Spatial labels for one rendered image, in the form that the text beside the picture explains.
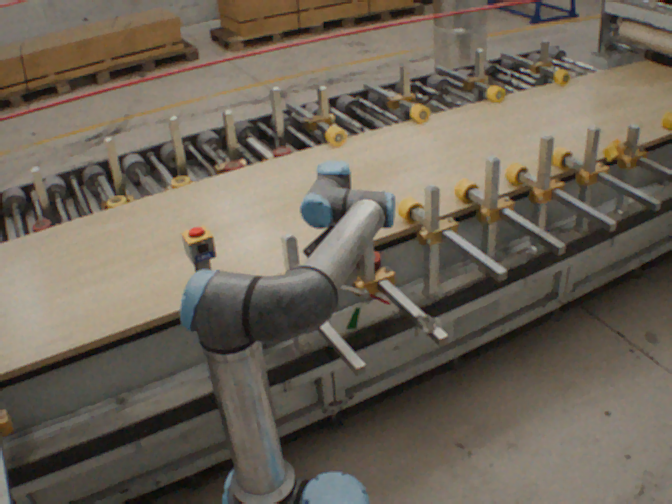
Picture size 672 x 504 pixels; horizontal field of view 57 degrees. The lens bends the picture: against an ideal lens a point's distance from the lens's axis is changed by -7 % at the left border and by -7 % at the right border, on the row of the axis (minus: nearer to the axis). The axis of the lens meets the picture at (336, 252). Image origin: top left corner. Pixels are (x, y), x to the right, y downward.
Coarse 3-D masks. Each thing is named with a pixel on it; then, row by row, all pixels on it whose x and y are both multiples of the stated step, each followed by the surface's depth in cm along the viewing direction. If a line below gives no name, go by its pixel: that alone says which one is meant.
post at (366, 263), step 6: (372, 240) 204; (372, 246) 206; (366, 252) 206; (372, 252) 207; (360, 258) 209; (366, 258) 207; (372, 258) 208; (360, 264) 210; (366, 264) 208; (372, 264) 209; (360, 270) 212; (366, 270) 209; (372, 270) 210; (360, 276) 213; (366, 276) 210; (372, 276) 211; (366, 300) 215
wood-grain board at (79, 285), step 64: (384, 128) 306; (448, 128) 302; (512, 128) 299; (576, 128) 296; (640, 128) 293; (192, 192) 265; (256, 192) 261; (448, 192) 251; (512, 192) 250; (0, 256) 235; (64, 256) 231; (128, 256) 228; (256, 256) 223; (0, 320) 201; (64, 320) 199; (128, 320) 198
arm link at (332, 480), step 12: (312, 480) 148; (324, 480) 148; (336, 480) 148; (348, 480) 148; (300, 492) 147; (312, 492) 145; (324, 492) 145; (336, 492) 145; (348, 492) 145; (360, 492) 145
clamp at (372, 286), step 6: (378, 270) 217; (378, 276) 214; (384, 276) 213; (390, 276) 214; (354, 282) 212; (360, 282) 212; (366, 282) 211; (372, 282) 212; (390, 282) 216; (360, 288) 211; (366, 288) 212; (372, 288) 213; (378, 288) 214; (360, 294) 212
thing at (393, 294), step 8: (384, 280) 213; (384, 288) 210; (392, 288) 210; (392, 296) 207; (400, 296) 206; (400, 304) 204; (408, 304) 202; (408, 312) 200; (416, 312) 199; (416, 320) 197; (440, 328) 192; (432, 336) 191; (440, 336) 189; (440, 344) 189
